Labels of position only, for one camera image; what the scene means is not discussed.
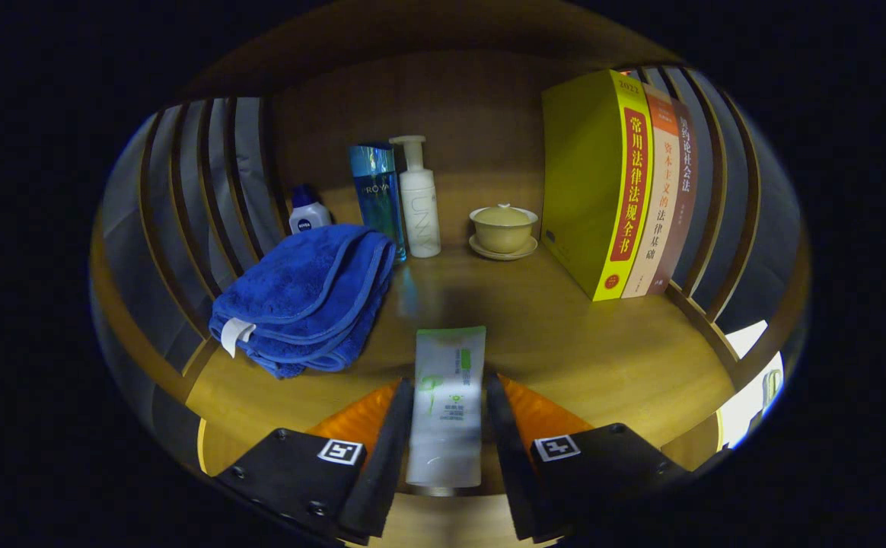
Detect beige lidded tea cup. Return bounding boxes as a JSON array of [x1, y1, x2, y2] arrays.
[[470, 203, 539, 254]]

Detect blue translucent bottle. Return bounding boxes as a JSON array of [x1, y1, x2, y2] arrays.
[[349, 144, 407, 262]]

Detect small white blue-capped bottle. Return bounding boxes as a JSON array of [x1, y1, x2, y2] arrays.
[[288, 185, 333, 234]]

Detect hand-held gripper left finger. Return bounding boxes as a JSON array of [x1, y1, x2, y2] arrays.
[[215, 377, 416, 547]]

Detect blue towel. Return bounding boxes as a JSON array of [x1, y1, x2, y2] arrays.
[[209, 223, 397, 379]]

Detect beige saucer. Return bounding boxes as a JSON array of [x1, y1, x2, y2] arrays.
[[468, 234, 539, 262]]

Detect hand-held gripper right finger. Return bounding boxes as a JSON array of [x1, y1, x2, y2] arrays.
[[485, 371, 691, 543]]

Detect wooden countertop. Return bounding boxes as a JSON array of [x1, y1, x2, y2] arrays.
[[184, 244, 737, 495]]

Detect brown book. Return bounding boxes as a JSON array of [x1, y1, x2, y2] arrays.
[[647, 99, 699, 295]]

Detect white green-label tube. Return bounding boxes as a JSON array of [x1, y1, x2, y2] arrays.
[[405, 326, 487, 488]]

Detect wooden cabinet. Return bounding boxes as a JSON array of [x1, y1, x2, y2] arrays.
[[91, 4, 811, 545]]

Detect beige orange book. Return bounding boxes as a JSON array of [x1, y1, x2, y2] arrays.
[[620, 82, 681, 298]]

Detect thick yellow book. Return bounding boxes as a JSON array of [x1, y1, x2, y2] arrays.
[[540, 69, 653, 302]]

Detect white pump bottle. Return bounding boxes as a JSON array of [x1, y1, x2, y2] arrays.
[[389, 135, 442, 259]]

